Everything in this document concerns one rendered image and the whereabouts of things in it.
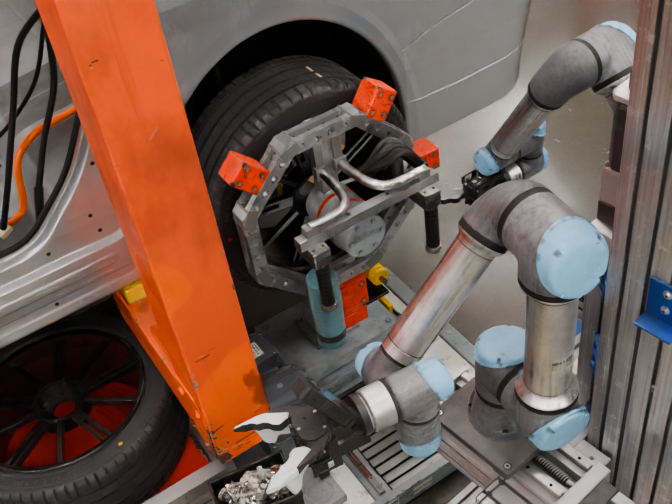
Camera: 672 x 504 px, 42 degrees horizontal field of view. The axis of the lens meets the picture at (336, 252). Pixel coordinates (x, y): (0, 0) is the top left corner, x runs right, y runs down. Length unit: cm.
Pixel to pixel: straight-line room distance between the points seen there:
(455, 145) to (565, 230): 270
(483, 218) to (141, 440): 130
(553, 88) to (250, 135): 75
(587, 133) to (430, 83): 153
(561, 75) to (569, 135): 207
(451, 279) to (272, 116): 90
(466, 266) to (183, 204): 58
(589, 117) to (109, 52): 299
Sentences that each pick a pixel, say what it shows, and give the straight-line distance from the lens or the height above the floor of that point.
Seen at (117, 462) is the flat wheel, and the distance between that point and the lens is 242.
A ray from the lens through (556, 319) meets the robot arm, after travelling 147.
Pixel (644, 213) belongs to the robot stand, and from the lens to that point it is 150.
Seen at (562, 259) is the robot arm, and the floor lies 144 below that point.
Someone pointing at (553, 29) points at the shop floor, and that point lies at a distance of 491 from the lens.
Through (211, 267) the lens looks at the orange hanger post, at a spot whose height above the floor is 114.
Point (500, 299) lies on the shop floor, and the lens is 329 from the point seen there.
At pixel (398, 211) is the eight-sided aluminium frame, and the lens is 254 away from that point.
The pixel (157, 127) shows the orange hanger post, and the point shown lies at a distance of 163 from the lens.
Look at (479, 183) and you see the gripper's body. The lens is 235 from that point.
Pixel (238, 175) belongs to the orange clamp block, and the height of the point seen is 110.
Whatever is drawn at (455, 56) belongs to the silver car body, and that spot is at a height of 99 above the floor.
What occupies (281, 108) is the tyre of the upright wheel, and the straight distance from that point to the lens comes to 224.
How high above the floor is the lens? 235
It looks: 42 degrees down
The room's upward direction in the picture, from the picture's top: 9 degrees counter-clockwise
